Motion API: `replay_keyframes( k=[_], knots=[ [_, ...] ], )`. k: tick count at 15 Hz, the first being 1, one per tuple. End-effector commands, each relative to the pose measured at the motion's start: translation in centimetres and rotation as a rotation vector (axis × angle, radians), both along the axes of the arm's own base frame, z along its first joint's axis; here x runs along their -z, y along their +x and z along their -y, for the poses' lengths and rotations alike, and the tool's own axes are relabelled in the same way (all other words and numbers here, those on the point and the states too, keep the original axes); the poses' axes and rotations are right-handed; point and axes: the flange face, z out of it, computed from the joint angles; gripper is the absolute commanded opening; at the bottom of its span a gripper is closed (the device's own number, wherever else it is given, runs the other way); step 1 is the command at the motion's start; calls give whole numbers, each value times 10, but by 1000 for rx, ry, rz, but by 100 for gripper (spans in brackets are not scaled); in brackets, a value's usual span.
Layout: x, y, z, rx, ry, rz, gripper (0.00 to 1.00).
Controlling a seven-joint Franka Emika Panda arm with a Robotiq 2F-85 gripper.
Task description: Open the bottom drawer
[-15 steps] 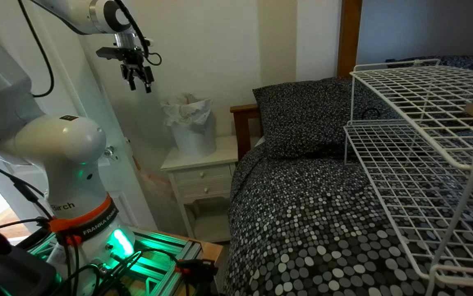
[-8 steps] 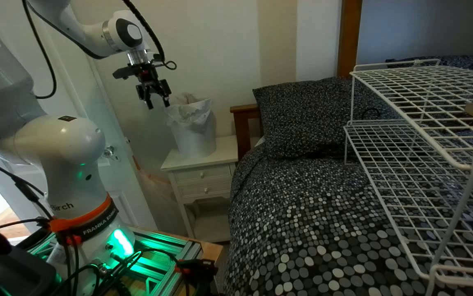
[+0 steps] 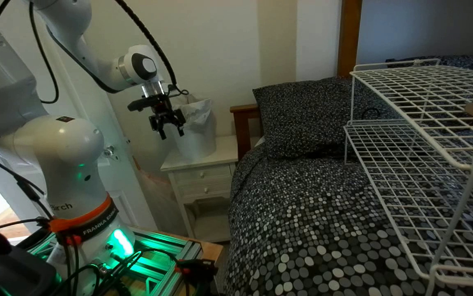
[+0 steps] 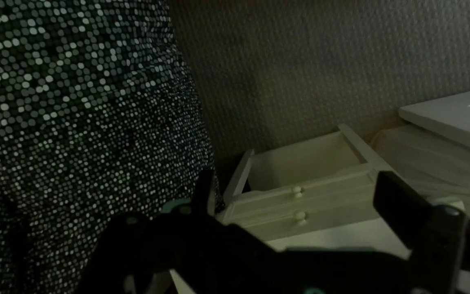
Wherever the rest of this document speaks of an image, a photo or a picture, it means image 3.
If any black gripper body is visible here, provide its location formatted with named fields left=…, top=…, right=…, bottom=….
left=146, top=92, right=187, bottom=128

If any white nightstand drawer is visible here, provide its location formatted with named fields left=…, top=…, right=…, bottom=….
left=175, top=166, right=234, bottom=187
left=183, top=184, right=233, bottom=204

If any white plastic bag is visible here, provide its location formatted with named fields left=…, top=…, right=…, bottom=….
left=174, top=94, right=218, bottom=161

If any white wooden nightstand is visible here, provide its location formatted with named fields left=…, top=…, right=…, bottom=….
left=160, top=135, right=241, bottom=243

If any white panel door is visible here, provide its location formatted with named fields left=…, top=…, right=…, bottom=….
left=42, top=0, right=159, bottom=234

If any brown wooden bed headboard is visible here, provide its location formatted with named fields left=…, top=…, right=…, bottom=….
left=228, top=104, right=264, bottom=161

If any dark dotted pillow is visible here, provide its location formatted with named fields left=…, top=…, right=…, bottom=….
left=251, top=76, right=382, bottom=161

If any dark dotted duvet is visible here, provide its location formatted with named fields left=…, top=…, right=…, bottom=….
left=221, top=138, right=473, bottom=296

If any black bulky device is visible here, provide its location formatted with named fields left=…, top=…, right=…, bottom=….
left=0, top=229, right=59, bottom=296

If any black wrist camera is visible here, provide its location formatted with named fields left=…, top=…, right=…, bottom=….
left=126, top=94, right=157, bottom=113

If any metal door handle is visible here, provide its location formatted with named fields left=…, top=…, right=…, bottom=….
left=103, top=145, right=121, bottom=161

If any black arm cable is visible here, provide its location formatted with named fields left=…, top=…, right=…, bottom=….
left=113, top=0, right=190, bottom=97

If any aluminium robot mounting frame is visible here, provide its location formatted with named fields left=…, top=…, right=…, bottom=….
left=21, top=227, right=225, bottom=296

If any black clamp with red cable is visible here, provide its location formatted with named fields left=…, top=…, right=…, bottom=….
left=172, top=258, right=220, bottom=283

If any black base cable bundle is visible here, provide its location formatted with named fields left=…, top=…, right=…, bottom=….
left=54, top=240, right=151, bottom=296

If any brown wooden post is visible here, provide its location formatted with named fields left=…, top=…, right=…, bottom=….
left=336, top=0, right=364, bottom=79

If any white wire shelf rack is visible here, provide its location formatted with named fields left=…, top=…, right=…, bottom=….
left=343, top=58, right=473, bottom=296

